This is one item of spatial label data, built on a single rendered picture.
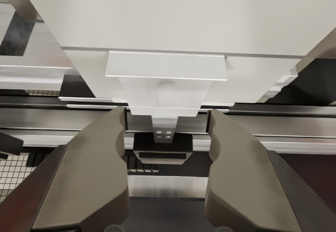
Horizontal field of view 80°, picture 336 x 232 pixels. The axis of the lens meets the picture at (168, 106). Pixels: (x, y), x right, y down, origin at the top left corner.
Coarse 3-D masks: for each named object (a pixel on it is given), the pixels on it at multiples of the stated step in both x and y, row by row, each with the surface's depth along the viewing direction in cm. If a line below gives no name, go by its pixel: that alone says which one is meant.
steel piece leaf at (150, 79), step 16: (112, 64) 14; (128, 64) 14; (144, 64) 14; (160, 64) 14; (176, 64) 14; (192, 64) 15; (208, 64) 15; (224, 64) 15; (128, 80) 18; (144, 80) 18; (160, 80) 18; (176, 80) 18; (192, 80) 18; (208, 80) 14; (224, 80) 14; (128, 96) 22; (144, 96) 21; (160, 96) 21; (176, 96) 21; (192, 96) 21
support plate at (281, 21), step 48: (48, 0) 11; (96, 0) 11; (144, 0) 11; (192, 0) 11; (240, 0) 11; (288, 0) 11; (144, 48) 15; (192, 48) 14; (240, 48) 14; (288, 48) 14; (96, 96) 22; (240, 96) 21
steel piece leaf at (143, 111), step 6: (132, 108) 25; (138, 108) 25; (144, 108) 25; (150, 108) 25; (156, 108) 24; (162, 108) 24; (168, 108) 24; (174, 108) 24; (180, 108) 24; (186, 108) 24; (132, 114) 27; (138, 114) 27; (144, 114) 26; (150, 114) 26; (156, 114) 26; (162, 114) 26; (168, 114) 26; (174, 114) 26; (180, 114) 26; (186, 114) 26; (192, 114) 26
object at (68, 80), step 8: (64, 80) 24; (72, 80) 24; (80, 80) 24; (64, 88) 23; (72, 88) 23; (80, 88) 23; (88, 88) 23; (64, 96) 23; (72, 96) 23; (80, 96) 23; (88, 96) 23; (72, 104) 25; (80, 104) 25; (88, 104) 25; (96, 104) 25; (104, 104) 25; (112, 104) 25; (120, 104) 25
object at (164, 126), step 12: (156, 120) 28; (168, 120) 28; (156, 132) 33; (168, 132) 33; (144, 144) 40; (156, 144) 40; (168, 144) 40; (180, 144) 40; (192, 144) 41; (144, 156) 40; (156, 156) 40; (168, 156) 40; (180, 156) 41
